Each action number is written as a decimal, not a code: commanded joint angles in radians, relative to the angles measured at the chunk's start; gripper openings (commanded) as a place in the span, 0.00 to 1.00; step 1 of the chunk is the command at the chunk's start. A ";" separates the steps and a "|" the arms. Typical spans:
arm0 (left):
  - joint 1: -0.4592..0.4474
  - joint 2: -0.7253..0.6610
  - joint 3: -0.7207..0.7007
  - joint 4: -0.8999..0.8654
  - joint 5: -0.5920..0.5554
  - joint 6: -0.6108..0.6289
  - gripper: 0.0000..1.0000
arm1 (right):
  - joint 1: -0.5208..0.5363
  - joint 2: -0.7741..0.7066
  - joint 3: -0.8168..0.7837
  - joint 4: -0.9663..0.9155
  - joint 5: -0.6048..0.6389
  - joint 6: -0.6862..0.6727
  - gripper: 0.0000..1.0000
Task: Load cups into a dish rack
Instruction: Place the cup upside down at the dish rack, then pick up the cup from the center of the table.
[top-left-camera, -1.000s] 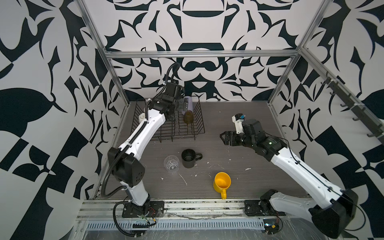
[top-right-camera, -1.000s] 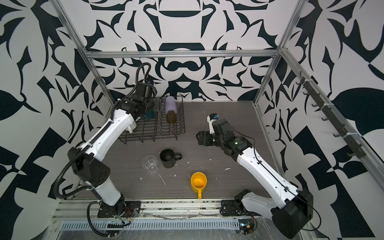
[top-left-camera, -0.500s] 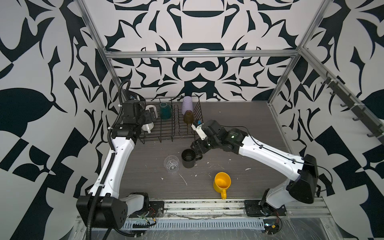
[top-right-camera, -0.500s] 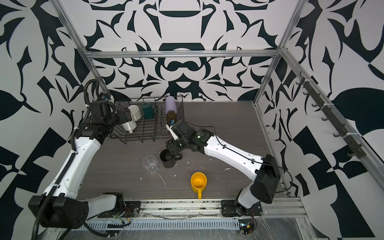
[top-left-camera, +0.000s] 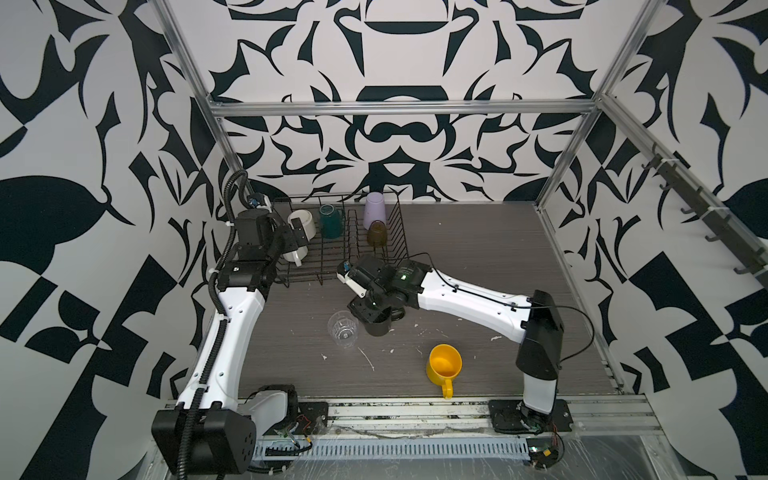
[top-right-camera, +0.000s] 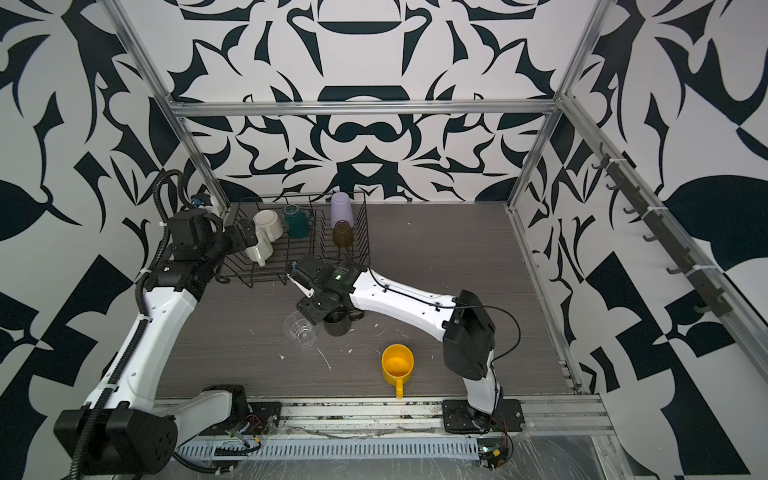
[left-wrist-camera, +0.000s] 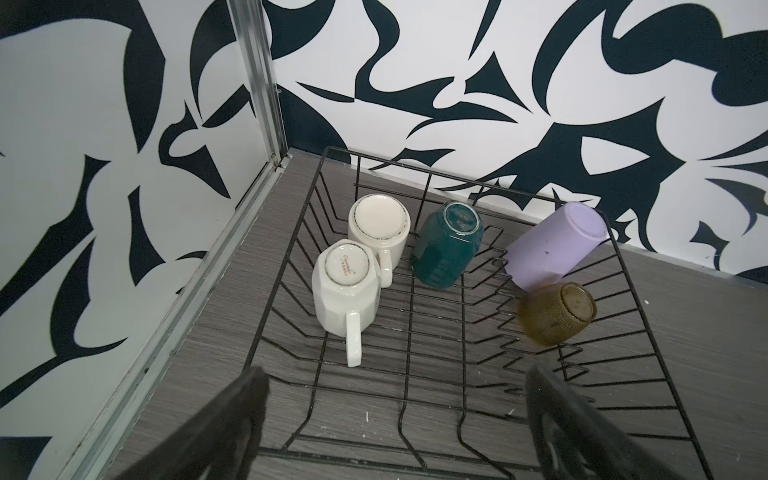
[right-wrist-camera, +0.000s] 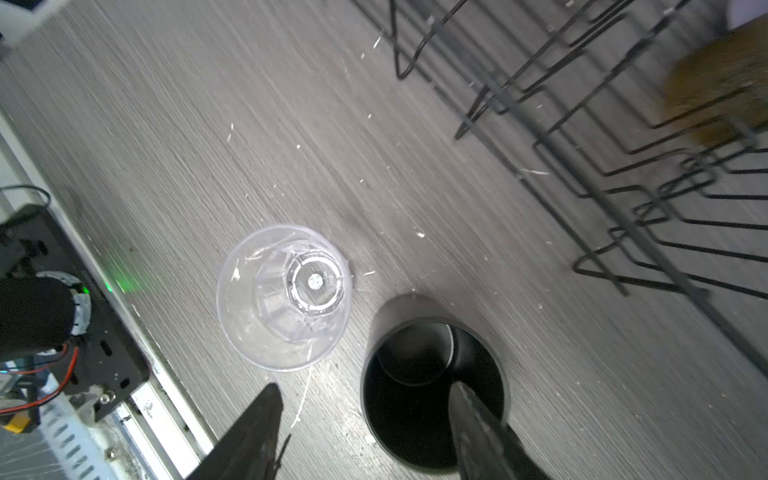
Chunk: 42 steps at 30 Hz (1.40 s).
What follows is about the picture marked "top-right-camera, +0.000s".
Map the white mug red inside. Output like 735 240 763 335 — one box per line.
253 209 284 243

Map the olive tinted glass cup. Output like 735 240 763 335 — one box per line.
333 220 354 249

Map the clear glass cup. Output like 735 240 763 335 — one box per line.
283 311 317 348

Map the black wire dish rack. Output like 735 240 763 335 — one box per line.
216 190 370 288

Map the green mug white inside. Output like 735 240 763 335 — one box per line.
283 204 311 239

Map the lilac plastic cup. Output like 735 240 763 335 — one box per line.
330 192 355 228

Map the cream white ceramic mug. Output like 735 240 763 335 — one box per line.
245 239 274 267

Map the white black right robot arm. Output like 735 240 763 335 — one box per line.
286 255 510 434

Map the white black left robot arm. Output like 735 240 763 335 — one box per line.
54 169 249 479

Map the black ceramic mug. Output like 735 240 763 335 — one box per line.
323 309 365 337

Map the yellow ceramic mug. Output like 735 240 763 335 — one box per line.
381 344 415 399

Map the green circuit board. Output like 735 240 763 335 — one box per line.
477 434 514 470

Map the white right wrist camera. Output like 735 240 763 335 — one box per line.
288 270 315 298

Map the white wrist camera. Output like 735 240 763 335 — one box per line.
191 193 226 217
288 270 315 298

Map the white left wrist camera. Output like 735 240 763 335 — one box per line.
191 193 226 217

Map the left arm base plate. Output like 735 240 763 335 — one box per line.
201 401 282 436

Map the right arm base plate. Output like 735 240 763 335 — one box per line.
441 398 526 435

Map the white slotted cable duct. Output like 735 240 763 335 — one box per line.
179 437 480 461

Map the black wall hook rail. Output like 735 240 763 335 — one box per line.
592 143 733 317

